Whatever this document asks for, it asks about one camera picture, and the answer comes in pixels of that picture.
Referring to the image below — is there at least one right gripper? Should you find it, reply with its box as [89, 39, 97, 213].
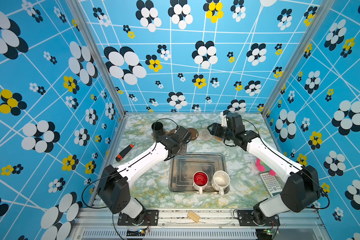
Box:
[207, 123, 236, 142]

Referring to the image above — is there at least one scratched brown round coaster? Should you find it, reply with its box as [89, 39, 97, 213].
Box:
[188, 128, 199, 141]

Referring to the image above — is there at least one black mug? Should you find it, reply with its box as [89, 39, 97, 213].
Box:
[151, 122, 166, 141]

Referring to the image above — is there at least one woven rattan coaster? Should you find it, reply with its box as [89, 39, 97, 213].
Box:
[214, 136, 224, 142]

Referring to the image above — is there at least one dark brown round coaster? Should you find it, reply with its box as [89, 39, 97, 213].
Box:
[168, 129, 177, 136]

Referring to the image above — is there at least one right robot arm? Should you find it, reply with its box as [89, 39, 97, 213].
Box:
[207, 111, 322, 225]

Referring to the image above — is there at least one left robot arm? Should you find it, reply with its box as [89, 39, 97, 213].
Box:
[97, 126, 192, 225]

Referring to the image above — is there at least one metal tray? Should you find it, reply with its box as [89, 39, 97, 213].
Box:
[169, 153, 227, 194]

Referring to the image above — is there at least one red inside mug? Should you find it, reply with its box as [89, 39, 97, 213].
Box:
[193, 171, 209, 195]

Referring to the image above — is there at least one white mug front right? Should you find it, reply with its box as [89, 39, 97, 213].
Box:
[212, 171, 231, 196]

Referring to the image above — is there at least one pink plush toy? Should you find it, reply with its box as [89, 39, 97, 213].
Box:
[256, 159, 276, 176]

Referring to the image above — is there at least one white calculator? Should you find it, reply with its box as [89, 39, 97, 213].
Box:
[260, 172, 282, 197]

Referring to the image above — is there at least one small wooden block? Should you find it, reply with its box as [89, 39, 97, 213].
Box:
[187, 211, 201, 223]

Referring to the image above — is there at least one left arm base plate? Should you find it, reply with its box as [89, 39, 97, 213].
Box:
[117, 210, 159, 226]

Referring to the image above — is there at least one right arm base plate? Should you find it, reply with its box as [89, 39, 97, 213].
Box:
[233, 210, 281, 228]

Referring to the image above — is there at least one aluminium front rail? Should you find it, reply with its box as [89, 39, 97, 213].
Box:
[69, 209, 331, 240]

